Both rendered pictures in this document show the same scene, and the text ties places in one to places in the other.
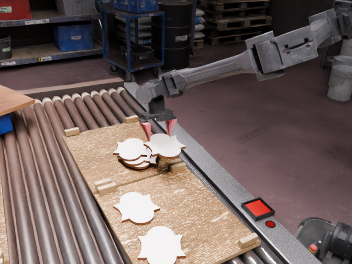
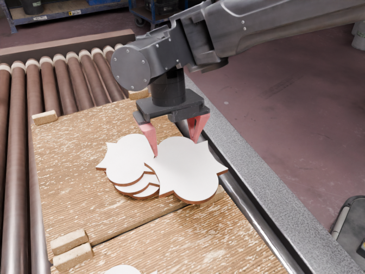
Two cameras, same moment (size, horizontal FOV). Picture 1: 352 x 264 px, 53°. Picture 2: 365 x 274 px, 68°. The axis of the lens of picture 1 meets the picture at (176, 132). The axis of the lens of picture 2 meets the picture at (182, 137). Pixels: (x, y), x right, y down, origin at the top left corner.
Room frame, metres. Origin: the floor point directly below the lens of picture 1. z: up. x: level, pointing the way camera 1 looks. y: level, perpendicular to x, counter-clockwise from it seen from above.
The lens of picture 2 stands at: (0.72, 0.02, 1.40)
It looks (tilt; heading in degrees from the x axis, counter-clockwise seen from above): 42 degrees down; 4
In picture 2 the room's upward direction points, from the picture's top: straight up
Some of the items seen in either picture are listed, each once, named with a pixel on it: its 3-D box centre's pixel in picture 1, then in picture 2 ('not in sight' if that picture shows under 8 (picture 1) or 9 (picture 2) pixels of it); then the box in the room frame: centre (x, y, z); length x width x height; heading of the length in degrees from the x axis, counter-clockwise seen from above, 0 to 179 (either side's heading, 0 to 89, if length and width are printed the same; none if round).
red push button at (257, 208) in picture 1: (257, 209); not in sight; (0.87, -0.27, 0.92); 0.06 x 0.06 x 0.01; 28
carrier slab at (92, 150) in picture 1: (119, 151); (114, 153); (1.17, 0.22, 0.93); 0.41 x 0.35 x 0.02; 31
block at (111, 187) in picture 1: (107, 189); (74, 257); (0.91, 0.22, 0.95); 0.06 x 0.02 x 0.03; 121
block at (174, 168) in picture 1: (178, 167); (210, 195); (1.05, -0.01, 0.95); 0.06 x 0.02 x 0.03; 121
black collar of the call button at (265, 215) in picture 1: (257, 209); not in sight; (0.87, -0.27, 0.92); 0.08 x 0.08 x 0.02; 28
